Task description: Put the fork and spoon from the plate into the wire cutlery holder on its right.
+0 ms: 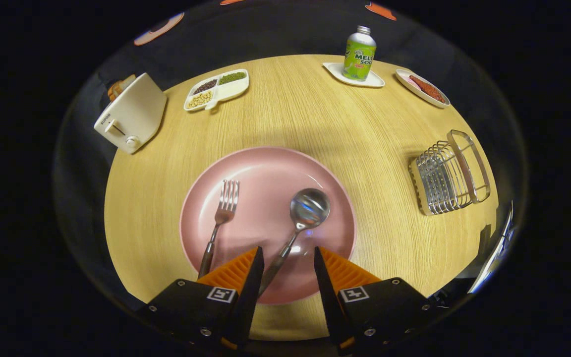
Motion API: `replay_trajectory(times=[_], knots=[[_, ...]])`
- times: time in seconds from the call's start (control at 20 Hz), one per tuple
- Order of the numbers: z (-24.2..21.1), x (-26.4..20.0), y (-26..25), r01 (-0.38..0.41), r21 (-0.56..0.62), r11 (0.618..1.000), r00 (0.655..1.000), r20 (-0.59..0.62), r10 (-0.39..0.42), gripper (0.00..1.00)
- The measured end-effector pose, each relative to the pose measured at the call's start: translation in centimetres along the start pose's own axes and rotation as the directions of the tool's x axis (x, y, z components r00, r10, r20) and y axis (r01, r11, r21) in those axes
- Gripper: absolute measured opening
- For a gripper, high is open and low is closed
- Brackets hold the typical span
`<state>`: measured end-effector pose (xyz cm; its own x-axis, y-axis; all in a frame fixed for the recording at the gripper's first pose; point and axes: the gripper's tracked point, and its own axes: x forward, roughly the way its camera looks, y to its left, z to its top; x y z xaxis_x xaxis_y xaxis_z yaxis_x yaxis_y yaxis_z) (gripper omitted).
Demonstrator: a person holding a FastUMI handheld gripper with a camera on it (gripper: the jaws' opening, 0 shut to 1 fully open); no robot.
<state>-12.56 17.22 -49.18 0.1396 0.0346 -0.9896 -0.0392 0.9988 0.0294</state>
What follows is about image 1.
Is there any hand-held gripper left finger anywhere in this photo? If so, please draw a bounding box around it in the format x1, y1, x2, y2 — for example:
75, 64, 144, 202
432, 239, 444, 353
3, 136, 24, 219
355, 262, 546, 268
139, 246, 265, 352

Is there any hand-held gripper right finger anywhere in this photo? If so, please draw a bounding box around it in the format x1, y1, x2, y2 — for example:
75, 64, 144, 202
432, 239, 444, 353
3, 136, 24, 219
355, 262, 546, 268
314, 246, 437, 355

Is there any metal spoon brown handle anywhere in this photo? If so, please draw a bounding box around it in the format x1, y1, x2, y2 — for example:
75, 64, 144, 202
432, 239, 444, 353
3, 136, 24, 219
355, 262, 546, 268
258, 188, 331, 298

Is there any metal fork brown handle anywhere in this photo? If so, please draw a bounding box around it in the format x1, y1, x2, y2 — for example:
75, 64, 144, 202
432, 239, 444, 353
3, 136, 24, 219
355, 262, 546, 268
197, 179, 240, 280

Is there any pink round plate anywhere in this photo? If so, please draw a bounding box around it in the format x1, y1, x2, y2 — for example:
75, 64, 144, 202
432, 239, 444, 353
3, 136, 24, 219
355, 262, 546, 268
179, 146, 357, 305

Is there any black and white equipment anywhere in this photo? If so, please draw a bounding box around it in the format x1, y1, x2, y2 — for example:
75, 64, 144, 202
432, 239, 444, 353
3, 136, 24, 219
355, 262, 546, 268
466, 201, 516, 296

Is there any white divided bean dish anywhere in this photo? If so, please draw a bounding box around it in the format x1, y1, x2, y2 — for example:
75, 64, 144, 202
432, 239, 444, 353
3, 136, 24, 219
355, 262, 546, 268
183, 69, 250, 112

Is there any white toaster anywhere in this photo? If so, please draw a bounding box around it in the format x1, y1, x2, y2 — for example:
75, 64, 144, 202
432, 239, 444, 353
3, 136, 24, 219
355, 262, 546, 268
94, 73, 168, 154

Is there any white oval food plate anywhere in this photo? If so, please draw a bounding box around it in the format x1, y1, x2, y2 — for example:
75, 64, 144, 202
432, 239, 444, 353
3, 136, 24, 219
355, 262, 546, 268
396, 69, 451, 109

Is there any white square coaster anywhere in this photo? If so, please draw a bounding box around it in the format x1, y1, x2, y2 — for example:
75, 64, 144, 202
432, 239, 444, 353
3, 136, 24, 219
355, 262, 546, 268
322, 62, 386, 88

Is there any red meat piece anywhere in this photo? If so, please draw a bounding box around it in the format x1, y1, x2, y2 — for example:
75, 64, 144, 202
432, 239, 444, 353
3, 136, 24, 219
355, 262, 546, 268
409, 75, 446, 104

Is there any green soda bottle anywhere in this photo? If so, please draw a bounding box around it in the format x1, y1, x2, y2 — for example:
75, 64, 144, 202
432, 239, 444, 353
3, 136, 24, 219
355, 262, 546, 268
342, 25, 377, 82

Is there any brown toast slice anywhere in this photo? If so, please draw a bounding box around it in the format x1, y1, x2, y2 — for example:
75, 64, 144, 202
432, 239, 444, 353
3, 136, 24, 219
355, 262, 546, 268
107, 74, 137, 102

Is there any black backdrop cloth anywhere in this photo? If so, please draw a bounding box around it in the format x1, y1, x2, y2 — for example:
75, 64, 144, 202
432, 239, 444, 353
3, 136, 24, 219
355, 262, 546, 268
53, 0, 528, 318

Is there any metal wire basket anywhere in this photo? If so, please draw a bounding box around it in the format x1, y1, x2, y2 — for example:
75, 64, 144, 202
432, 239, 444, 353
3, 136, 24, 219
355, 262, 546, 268
408, 129, 492, 216

